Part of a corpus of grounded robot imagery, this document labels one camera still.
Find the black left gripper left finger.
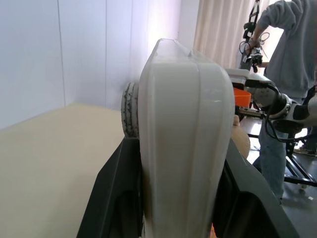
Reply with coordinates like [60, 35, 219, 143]
[76, 137, 145, 238]

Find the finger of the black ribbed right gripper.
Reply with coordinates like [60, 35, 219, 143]
[235, 107, 267, 119]

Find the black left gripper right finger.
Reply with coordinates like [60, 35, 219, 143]
[212, 137, 301, 238]

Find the white plastic box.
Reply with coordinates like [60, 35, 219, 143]
[137, 38, 235, 238]

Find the person's bare hand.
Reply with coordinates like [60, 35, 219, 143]
[248, 36, 261, 51]

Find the orange plastic bowl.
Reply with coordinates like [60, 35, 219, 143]
[233, 88, 253, 107]

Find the tan round plush object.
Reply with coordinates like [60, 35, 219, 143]
[231, 116, 251, 158]

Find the person in grey hoodie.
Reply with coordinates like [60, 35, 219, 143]
[252, 0, 317, 201]

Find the beige curtain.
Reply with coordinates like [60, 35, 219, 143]
[192, 0, 285, 73]

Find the white round disc with black marks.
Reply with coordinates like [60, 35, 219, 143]
[120, 81, 141, 138]

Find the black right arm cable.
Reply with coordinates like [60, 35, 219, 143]
[264, 84, 298, 145]

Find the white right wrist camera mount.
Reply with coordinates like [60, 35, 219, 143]
[226, 68, 250, 86]

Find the black robot equipment with cables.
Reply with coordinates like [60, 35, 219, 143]
[238, 0, 271, 73]

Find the black wheeled metal frame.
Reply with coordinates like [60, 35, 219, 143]
[247, 132, 317, 193]

